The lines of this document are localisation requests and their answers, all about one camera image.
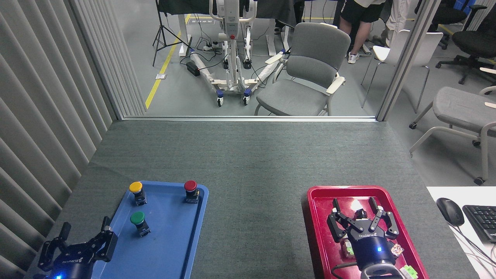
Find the grey chair on castors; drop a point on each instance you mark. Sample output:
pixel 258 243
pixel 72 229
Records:
pixel 461 106

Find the yellow push button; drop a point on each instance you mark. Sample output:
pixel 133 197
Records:
pixel 136 187

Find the silver post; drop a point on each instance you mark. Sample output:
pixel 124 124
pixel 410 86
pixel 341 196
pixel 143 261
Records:
pixel 407 58

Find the white desk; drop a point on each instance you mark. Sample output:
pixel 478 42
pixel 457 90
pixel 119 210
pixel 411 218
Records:
pixel 476 263

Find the black keyboard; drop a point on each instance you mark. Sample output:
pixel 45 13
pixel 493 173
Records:
pixel 482 223

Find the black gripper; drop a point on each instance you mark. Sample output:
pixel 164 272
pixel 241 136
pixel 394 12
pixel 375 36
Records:
pixel 73 261
pixel 370 244

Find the black and amber switch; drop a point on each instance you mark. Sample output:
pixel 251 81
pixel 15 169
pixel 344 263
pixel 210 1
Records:
pixel 397 250

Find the grey armchair with pale armrests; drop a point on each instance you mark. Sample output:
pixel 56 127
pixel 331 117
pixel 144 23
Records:
pixel 310 66

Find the floor socket plate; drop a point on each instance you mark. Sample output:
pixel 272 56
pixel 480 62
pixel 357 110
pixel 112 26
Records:
pixel 161 76

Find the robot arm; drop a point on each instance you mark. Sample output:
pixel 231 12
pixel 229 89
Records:
pixel 381 273

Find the green push button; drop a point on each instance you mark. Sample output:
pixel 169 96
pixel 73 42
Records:
pixel 138 219

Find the black office chair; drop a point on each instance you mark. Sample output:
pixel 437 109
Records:
pixel 476 42
pixel 447 15

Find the green and white switch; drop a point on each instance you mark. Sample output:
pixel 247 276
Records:
pixel 409 272

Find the red push button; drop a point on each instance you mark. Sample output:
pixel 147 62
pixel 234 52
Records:
pixel 190 186

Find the black tripod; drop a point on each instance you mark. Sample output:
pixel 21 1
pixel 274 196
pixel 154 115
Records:
pixel 162 37

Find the red plastic tray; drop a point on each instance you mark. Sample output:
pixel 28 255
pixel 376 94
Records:
pixel 321 217

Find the person in pale trousers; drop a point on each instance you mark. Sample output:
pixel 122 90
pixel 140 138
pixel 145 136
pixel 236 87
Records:
pixel 397 19

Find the switch with green base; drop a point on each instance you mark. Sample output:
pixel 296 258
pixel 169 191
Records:
pixel 348 248

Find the person in dark shorts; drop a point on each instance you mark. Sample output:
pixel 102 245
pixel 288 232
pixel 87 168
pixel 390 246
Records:
pixel 362 23

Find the black computer mouse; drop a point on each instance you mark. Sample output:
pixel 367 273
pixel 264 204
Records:
pixel 450 211

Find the grey ribbed partition panel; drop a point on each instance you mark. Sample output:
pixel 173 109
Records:
pixel 46 97

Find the silver table edge rail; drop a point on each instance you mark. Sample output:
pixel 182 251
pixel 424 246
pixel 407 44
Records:
pixel 248 118

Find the white power strip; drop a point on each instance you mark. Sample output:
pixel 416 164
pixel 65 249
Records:
pixel 210 46

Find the black and white switch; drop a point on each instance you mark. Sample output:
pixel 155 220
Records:
pixel 362 214

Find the blue plastic tray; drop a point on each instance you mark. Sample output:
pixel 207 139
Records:
pixel 170 232

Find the white stand on wheels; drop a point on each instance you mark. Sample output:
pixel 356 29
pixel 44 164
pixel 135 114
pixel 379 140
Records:
pixel 232 58

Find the white chair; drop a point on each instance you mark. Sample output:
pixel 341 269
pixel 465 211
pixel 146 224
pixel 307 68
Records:
pixel 420 48

